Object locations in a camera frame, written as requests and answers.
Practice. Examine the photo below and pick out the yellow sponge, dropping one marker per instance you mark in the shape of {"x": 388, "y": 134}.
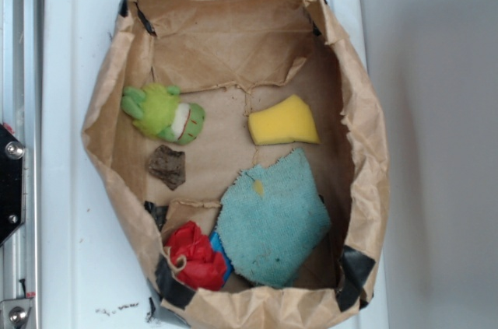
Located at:
{"x": 288, "y": 121}

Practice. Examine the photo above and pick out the brown paper bag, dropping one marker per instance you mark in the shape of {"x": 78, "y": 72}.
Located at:
{"x": 234, "y": 58}

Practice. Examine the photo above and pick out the light blue towel cloth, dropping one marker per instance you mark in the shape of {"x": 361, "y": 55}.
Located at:
{"x": 271, "y": 220}

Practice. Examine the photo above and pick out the dark brown scrubber pad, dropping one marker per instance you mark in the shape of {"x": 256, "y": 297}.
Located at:
{"x": 169, "y": 166}

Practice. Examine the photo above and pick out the green frog plush toy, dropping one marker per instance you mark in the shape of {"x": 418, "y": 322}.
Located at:
{"x": 157, "y": 111}

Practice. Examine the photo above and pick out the blue object under cloth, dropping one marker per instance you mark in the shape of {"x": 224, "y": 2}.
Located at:
{"x": 218, "y": 247}

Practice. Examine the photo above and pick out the red crumpled plastic bag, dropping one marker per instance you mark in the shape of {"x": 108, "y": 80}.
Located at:
{"x": 198, "y": 265}

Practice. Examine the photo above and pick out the white plastic bin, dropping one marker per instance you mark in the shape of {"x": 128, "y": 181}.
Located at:
{"x": 89, "y": 275}

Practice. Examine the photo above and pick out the black metal bracket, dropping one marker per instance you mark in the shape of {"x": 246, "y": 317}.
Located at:
{"x": 11, "y": 184}

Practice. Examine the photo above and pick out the aluminium frame rail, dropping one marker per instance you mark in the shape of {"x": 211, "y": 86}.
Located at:
{"x": 21, "y": 70}

